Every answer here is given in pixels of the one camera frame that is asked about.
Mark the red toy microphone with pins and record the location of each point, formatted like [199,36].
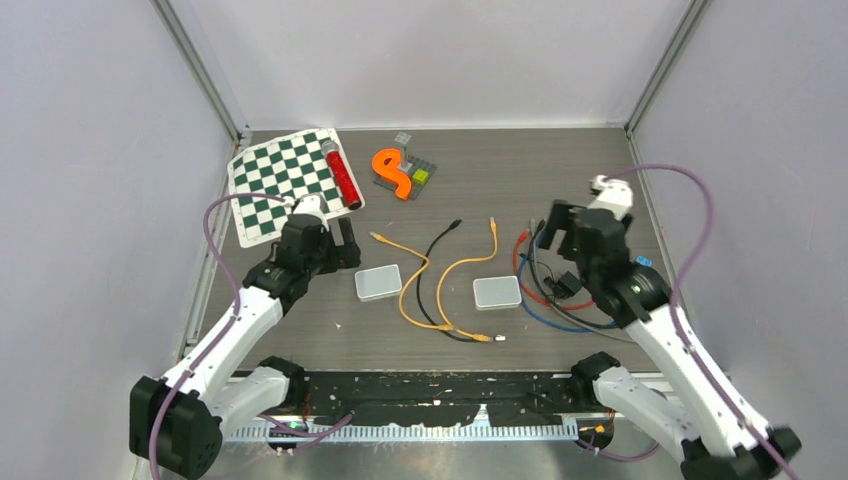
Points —
[345,182]

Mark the orange S-shaped toy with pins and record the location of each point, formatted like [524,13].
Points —
[386,164]

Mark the grey lego tower piece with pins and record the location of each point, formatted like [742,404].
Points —
[403,138]

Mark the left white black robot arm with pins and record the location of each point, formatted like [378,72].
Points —
[179,421]

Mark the yellow-green lego brick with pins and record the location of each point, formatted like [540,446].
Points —
[420,177]

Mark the green white chessboard mat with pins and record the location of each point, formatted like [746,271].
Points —
[291,166]

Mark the black mounting base plate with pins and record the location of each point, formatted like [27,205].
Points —
[438,399]

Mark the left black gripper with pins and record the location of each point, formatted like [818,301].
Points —
[341,256]

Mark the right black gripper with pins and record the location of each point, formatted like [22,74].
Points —
[558,219]

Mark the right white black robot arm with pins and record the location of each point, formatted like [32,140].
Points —
[711,431]

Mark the white network switch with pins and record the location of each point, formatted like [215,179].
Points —
[378,282]
[494,293]

